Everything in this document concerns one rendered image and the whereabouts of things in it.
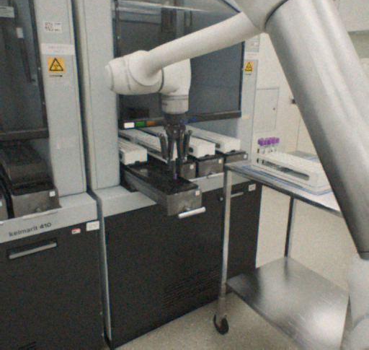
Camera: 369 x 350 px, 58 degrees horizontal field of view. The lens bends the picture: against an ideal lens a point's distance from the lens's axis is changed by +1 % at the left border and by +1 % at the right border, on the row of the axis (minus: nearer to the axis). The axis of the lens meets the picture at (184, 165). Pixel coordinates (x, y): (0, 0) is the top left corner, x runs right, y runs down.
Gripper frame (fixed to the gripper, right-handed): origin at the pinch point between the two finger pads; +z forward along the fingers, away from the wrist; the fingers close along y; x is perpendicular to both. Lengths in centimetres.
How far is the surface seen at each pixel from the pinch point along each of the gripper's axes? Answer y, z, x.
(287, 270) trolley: -55, 56, 12
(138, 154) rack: 3.9, -0.8, -21.8
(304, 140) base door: -224, 38, -108
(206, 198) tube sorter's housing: -23.8, 21.2, -11.5
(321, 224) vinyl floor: -163, 85, -40
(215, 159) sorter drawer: -28.7, 3.7, -11.9
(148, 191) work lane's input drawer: 11.3, 6.0, 0.8
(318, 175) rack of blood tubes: -28.2, -3.0, 38.2
